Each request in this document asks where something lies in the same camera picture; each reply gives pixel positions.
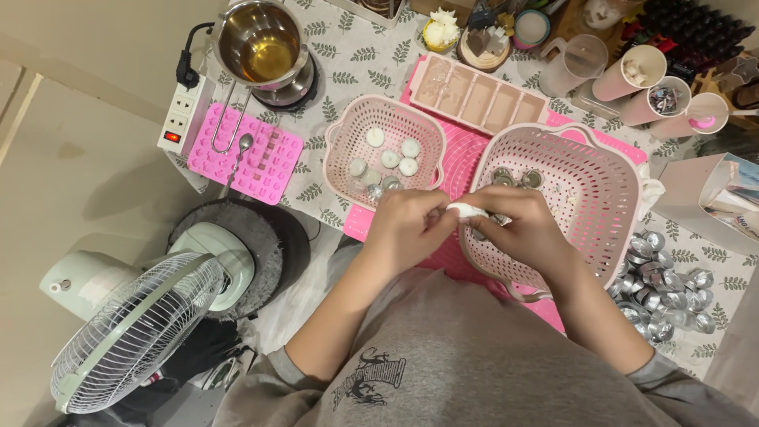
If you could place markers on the pile of empty silver cups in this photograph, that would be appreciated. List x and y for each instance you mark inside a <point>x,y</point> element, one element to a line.
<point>658,284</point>

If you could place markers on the open cardboard box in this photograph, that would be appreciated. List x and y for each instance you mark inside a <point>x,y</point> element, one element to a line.
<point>705,195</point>

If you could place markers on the pale green electric fan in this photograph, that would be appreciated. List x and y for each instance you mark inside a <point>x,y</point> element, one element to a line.
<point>136,332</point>

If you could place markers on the person's left hand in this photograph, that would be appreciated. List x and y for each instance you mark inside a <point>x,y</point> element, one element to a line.
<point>400,228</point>

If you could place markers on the electric hot plate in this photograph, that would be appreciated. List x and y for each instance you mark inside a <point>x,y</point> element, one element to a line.
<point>296,89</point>

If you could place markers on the metal spoon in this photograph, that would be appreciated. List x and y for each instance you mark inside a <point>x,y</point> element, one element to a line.
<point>240,154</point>

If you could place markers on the round wooden candle dish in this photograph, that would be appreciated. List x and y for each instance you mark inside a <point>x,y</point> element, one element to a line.
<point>483,50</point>

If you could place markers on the pink cup with pink lid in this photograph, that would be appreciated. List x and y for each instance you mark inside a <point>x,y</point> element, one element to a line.
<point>697,115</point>

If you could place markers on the clear plastic measuring jug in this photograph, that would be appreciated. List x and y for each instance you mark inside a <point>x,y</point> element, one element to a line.
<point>569,68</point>

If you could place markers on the person's grey printed shirt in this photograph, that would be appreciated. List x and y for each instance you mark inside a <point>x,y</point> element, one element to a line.
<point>474,367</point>

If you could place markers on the pale pink bar mould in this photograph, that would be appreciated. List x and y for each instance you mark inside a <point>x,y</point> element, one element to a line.
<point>477,93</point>

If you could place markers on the group of white wax discs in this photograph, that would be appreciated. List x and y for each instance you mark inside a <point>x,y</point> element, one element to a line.
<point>389,159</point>

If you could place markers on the pink cup with wooden pieces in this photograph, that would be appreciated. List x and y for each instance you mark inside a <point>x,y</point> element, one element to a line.
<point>628,74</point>

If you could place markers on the small pink plastic basket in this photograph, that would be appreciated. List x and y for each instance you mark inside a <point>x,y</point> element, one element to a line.
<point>379,118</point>

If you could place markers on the person's right fingers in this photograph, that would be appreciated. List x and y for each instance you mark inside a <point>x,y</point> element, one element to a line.
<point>483,228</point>

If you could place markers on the silver tealight cup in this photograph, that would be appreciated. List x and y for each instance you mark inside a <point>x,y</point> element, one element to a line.
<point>532,178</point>
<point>392,182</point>
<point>503,176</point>
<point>374,191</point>

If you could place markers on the round dark stool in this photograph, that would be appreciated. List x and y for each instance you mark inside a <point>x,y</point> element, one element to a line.
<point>278,249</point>

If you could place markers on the leaf patterned tablecloth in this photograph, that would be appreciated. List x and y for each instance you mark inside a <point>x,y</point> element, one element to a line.
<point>367,59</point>

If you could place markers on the pink cup with metal wick tabs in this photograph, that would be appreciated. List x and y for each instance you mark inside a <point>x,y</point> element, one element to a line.
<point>661,101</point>

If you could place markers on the white wax tealight piece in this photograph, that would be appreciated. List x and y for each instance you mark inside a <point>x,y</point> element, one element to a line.
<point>465,210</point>

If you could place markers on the person's right hand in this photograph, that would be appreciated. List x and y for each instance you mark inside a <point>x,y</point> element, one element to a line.
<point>525,231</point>

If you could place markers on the pink silicone work mat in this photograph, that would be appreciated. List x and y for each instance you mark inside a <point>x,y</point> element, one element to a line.
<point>462,154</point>

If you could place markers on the clear plastic tray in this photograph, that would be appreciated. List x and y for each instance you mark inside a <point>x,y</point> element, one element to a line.
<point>593,101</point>

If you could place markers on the person's left fingers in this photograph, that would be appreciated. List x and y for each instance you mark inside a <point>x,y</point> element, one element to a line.
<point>437,214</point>

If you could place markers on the white cloth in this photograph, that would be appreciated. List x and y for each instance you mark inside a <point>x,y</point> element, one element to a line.
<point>651,193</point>

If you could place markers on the steel melting pot with wax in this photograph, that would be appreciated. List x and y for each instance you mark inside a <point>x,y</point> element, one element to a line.
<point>261,44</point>

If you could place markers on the rack of dark bottles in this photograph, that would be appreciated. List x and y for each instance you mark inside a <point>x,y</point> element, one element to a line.
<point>699,32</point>

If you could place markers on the yellow cup with white candle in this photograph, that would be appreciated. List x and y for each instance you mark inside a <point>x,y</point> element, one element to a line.
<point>442,29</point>

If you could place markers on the large pink plastic basket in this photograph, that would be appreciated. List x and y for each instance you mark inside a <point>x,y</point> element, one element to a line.
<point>584,195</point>

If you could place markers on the magenta silicone shape mould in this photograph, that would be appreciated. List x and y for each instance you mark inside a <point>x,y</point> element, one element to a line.
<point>267,172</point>

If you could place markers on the white power strip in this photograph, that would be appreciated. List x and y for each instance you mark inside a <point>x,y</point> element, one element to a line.
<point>181,115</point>

